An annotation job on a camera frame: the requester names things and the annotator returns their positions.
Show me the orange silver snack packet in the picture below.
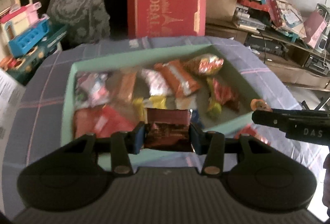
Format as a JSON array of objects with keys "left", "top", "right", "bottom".
[{"left": 153, "top": 59, "right": 201, "bottom": 98}]

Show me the pink picture books stack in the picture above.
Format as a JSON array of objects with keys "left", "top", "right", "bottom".
[{"left": 267, "top": 0, "right": 327, "bottom": 48}]

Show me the dark red chocolate packet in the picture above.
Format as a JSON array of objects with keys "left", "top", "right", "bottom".
[{"left": 144, "top": 108, "right": 192, "bottom": 152}]

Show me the person's right hand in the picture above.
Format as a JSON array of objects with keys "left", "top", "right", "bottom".
[{"left": 322, "top": 154, "right": 330, "bottom": 208}]

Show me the yellow green long packet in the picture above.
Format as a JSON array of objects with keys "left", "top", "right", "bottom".
[{"left": 206, "top": 77, "right": 222, "bottom": 121}]

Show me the yellow biscuit packet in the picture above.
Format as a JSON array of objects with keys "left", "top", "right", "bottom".
[{"left": 132, "top": 95, "right": 167, "bottom": 121}]

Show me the red patterned candy packet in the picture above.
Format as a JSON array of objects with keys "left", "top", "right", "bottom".
[{"left": 212, "top": 77, "right": 240, "bottom": 112}]

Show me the toy kitchen playset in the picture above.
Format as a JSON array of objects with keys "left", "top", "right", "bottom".
[{"left": 1, "top": 0, "right": 68, "bottom": 85}]

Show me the orange peanut snack packet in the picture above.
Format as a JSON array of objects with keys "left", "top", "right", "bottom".
[{"left": 184, "top": 53, "right": 224, "bottom": 76}]

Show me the white instruction sheet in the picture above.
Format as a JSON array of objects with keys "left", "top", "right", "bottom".
[{"left": 0, "top": 70, "right": 25, "bottom": 137}]

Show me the grey patterned pillow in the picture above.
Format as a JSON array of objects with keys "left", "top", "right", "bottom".
[{"left": 47, "top": 0, "right": 110, "bottom": 45}]

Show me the purple grape candy bag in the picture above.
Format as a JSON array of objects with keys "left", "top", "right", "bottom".
[{"left": 74, "top": 72, "right": 110, "bottom": 110}]

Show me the red long snack packet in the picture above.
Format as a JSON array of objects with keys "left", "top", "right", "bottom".
[{"left": 73, "top": 105, "right": 138, "bottom": 139}]

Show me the clear brown snack bag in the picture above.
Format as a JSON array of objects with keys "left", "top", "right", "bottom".
[{"left": 114, "top": 71, "right": 137, "bottom": 103}]

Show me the wooden tv shelf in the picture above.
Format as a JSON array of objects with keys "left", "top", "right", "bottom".
[{"left": 205, "top": 19, "right": 329, "bottom": 92}]

